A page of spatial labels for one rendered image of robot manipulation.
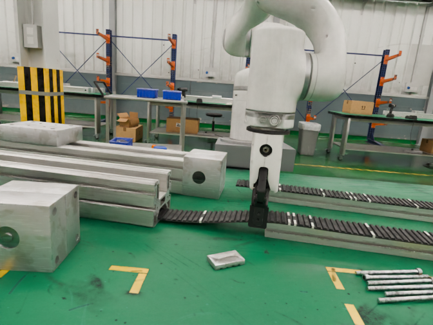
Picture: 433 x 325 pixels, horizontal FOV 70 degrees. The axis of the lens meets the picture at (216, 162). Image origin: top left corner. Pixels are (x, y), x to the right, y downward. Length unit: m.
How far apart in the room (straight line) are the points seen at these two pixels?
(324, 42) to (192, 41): 7.84
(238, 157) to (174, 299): 0.70
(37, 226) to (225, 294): 0.26
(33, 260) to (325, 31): 0.54
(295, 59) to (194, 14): 7.98
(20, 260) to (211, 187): 0.41
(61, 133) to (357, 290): 0.72
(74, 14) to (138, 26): 1.66
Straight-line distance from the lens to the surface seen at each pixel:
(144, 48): 8.56
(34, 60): 4.02
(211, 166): 0.72
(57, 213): 0.47
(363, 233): 0.60
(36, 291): 0.46
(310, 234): 0.59
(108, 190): 0.59
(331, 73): 0.53
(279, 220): 0.57
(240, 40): 1.11
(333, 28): 0.56
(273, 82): 0.50
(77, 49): 9.14
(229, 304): 0.42
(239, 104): 1.11
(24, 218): 0.47
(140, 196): 0.57
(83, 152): 0.83
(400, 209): 0.82
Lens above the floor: 1.03
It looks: 13 degrees down
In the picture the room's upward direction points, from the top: 4 degrees clockwise
